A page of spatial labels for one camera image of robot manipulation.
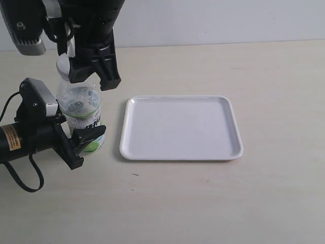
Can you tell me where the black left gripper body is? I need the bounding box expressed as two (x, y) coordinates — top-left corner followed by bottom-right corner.
(15, 78), (84, 170)

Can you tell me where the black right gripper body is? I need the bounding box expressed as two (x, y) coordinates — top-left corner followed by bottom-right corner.
(48, 10), (121, 91)

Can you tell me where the white bottle cap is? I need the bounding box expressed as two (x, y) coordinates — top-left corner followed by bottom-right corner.
(56, 53), (70, 81)

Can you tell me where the clear plastic drink bottle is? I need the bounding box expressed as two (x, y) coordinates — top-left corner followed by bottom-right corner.
(56, 73), (106, 154)

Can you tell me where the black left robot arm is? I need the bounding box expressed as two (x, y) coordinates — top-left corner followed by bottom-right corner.
(1, 78), (106, 170)

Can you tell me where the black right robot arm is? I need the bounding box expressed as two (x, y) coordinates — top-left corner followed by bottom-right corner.
(48, 1), (124, 91)

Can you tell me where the white rectangular plastic tray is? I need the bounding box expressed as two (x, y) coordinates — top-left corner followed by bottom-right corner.
(119, 95), (243, 161)

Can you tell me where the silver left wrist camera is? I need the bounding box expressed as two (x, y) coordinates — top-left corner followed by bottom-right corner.
(27, 78), (58, 117)

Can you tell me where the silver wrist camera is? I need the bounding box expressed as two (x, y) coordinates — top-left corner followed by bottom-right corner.
(27, 78), (58, 117)
(1, 0), (61, 56)

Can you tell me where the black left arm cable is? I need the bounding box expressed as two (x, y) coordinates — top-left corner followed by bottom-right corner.
(0, 91), (45, 193)

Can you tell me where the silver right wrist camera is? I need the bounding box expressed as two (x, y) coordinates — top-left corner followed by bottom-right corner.
(1, 0), (61, 56)

